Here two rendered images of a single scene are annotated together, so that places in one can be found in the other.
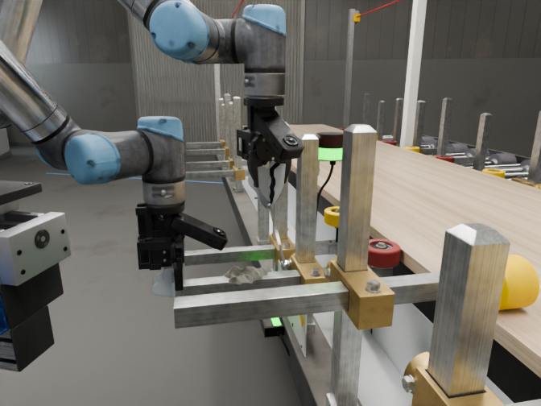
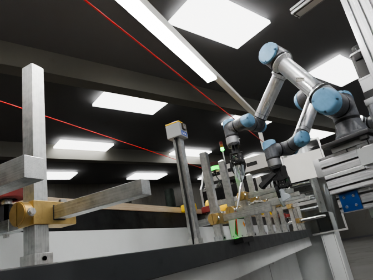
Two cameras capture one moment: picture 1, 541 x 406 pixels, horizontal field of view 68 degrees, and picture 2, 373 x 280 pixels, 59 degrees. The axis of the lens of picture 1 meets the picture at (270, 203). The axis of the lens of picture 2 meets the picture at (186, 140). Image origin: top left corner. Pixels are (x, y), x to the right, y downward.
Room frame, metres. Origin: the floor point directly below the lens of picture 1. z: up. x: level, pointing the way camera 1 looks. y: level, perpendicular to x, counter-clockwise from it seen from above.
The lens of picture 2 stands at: (2.39, 0.85, 0.67)
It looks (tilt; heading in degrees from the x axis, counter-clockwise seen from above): 19 degrees up; 216
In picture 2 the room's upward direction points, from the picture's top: 10 degrees counter-clockwise
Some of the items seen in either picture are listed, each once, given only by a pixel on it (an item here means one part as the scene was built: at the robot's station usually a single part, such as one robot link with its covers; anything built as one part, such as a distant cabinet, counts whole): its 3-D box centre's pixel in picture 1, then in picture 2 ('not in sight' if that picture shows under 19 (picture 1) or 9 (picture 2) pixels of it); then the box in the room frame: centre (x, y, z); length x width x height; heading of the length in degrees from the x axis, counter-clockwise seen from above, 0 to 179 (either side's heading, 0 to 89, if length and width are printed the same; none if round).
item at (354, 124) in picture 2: not in sight; (350, 129); (0.73, 0.60, 1.09); 0.15 x 0.15 x 0.10
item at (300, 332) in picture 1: (289, 302); (238, 228); (0.83, -0.04, 0.75); 0.26 x 0.01 x 0.10; 11
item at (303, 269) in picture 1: (308, 274); (233, 211); (0.78, -0.08, 0.85); 0.13 x 0.06 x 0.05; 11
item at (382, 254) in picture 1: (379, 267); (209, 215); (0.79, -0.23, 0.85); 0.08 x 0.08 x 0.11
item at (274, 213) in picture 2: not in sight; (273, 209); (-0.18, -0.27, 0.89); 0.03 x 0.03 x 0.48; 11
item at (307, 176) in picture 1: (305, 246); (230, 201); (0.80, -0.07, 0.90); 0.03 x 0.03 x 0.48; 11
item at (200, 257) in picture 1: (267, 252); (227, 218); (1.00, 0.01, 0.80); 0.43 x 0.03 x 0.04; 101
